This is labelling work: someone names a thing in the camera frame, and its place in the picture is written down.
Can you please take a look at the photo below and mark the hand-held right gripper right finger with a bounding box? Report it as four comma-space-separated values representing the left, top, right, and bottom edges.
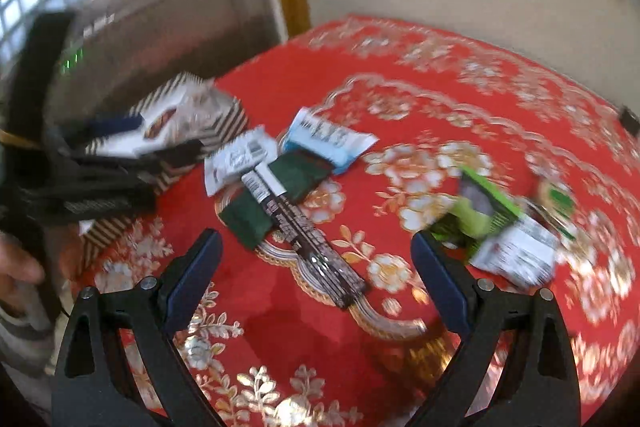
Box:
410, 231, 582, 427

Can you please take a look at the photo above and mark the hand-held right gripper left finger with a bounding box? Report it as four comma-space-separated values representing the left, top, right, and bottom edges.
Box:
51, 229, 226, 427

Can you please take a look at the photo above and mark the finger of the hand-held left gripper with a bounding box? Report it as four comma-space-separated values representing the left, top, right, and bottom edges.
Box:
67, 115, 147, 146
75, 139, 202, 188

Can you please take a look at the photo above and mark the striped cardboard box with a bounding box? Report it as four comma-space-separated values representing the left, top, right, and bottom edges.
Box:
77, 73, 251, 265

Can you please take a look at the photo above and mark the clear bag of brown nuts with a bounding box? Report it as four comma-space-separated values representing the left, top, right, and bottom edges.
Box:
172, 79, 238, 135

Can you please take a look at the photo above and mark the white barcode snack packet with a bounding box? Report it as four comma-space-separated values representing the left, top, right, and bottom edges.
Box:
204, 126, 279, 196

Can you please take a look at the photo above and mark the dark green snack packet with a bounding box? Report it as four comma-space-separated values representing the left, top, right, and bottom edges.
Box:
216, 151, 332, 251

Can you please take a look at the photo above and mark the bright green snack packet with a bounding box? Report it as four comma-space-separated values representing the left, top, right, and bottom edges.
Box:
431, 166, 522, 254

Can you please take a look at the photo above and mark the long dark brown snack bar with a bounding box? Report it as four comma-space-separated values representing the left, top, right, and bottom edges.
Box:
241, 166, 372, 311

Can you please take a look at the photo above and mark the blue and white snack packet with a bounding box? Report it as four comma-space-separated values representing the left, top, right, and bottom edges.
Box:
279, 107, 379, 176

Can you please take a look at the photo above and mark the person's left hand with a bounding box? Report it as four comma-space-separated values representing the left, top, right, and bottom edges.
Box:
0, 232, 47, 308

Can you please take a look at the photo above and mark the dark red snack packet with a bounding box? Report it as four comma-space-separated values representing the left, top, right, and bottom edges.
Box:
142, 106, 178, 144

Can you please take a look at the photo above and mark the white printed snack packet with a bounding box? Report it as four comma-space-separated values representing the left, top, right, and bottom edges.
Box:
469, 217, 559, 289

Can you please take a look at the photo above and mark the small green snack packet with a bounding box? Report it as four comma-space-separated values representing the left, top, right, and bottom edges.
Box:
536, 181, 577, 239

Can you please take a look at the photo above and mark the red floral tablecloth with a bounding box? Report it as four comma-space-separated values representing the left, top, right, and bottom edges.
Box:
75, 13, 640, 427

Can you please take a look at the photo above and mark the small black object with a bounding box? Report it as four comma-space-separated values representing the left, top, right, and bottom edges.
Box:
619, 106, 640, 134

